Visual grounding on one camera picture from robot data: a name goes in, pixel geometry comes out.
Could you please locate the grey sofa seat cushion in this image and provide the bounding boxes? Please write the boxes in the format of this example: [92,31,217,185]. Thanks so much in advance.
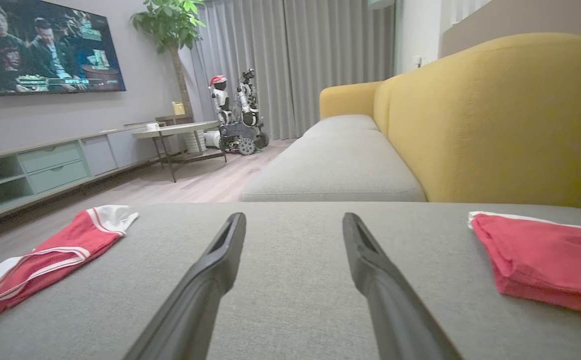
[238,129,427,203]
[301,114,380,138]

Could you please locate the large grey sofa chaise cushion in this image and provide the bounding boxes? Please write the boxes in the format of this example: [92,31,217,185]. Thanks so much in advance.
[0,201,581,360]

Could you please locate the green potted tree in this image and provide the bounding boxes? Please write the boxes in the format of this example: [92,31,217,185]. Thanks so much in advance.
[130,0,207,121]

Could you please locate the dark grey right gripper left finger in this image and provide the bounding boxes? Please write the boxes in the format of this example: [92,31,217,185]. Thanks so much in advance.
[123,212,247,360]

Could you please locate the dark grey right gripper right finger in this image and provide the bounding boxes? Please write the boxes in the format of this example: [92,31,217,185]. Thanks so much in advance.
[342,212,465,360]

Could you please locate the red garment with white trim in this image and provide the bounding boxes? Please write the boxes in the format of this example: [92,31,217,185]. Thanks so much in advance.
[0,204,140,331]

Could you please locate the long pale green TV cabinet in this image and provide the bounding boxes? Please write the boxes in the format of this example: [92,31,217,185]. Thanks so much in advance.
[0,123,172,230]

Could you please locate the white plant pot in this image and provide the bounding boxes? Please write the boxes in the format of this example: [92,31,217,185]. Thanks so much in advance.
[184,131,208,154]

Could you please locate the wheeled white black robot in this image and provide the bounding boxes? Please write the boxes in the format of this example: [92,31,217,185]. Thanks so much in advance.
[209,68,271,156]

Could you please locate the red jersey with number print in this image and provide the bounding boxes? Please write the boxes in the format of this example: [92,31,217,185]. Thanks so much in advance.
[467,210,581,321]

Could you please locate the grey pleated curtains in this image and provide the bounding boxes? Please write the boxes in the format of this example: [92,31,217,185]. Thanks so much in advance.
[190,0,397,142]

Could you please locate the round coffee table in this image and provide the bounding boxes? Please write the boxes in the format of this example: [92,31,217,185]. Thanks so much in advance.
[131,120,228,184]

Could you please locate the yellow sofa backrest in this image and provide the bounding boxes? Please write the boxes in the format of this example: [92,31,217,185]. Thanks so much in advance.
[319,32,581,209]

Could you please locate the wall-mounted flat television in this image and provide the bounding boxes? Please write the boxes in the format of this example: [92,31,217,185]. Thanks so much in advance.
[0,0,127,97]

